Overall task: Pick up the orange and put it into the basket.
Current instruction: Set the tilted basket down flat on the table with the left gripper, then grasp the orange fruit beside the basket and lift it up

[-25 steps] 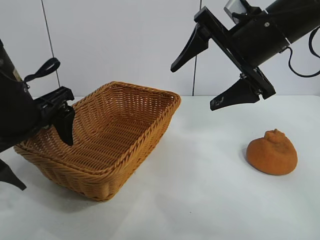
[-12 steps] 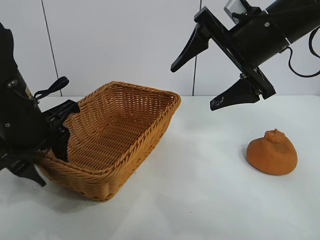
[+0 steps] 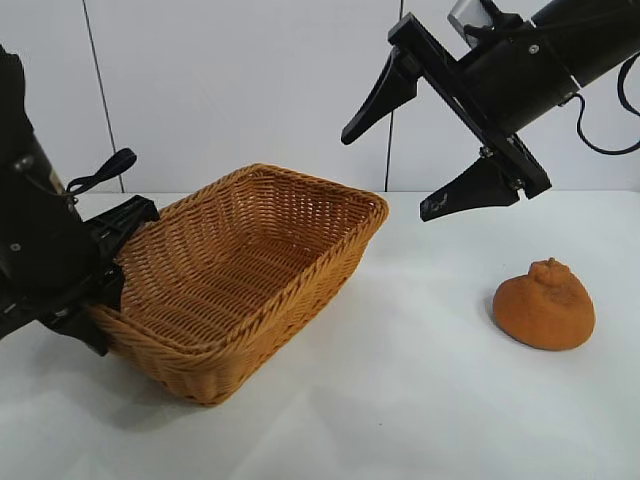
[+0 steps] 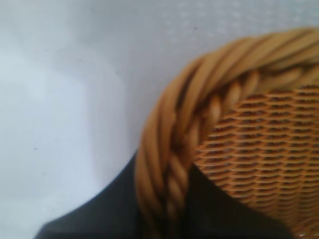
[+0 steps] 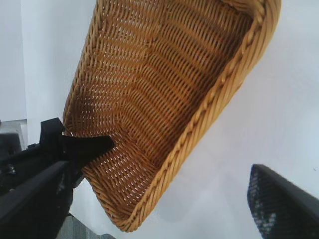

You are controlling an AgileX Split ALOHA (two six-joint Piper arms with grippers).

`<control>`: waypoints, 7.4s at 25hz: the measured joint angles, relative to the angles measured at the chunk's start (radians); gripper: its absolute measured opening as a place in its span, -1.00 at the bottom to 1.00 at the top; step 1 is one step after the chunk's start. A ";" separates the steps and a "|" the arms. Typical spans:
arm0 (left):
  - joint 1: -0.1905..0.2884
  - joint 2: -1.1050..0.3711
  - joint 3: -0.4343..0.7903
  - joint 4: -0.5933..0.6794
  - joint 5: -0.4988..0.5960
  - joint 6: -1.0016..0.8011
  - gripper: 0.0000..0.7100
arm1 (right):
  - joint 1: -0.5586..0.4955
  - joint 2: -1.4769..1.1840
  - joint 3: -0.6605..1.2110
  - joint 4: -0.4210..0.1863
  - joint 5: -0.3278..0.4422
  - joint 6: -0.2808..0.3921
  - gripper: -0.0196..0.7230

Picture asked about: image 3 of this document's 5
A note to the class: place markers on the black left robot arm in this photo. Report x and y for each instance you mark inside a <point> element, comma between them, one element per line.
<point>12,100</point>

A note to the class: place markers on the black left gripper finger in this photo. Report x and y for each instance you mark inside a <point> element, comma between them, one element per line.
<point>85,330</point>
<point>112,290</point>

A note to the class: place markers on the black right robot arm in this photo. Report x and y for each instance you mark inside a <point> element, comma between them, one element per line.
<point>610,45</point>

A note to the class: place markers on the bumpy orange fruit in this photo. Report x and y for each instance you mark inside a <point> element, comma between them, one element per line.
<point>542,315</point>

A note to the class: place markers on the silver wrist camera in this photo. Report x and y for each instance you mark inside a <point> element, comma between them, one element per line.
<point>462,12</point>

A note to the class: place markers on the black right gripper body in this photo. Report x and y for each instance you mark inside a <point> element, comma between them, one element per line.
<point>510,85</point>

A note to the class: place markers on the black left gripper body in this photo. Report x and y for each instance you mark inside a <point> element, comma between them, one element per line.
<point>40,260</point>

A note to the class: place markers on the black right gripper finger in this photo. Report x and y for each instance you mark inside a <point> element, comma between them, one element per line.
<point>475,192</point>
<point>385,95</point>

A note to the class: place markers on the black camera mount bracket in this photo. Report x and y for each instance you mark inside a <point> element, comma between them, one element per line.
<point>495,27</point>

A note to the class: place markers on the woven wicker basket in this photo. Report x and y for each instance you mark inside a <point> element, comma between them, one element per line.
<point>225,280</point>

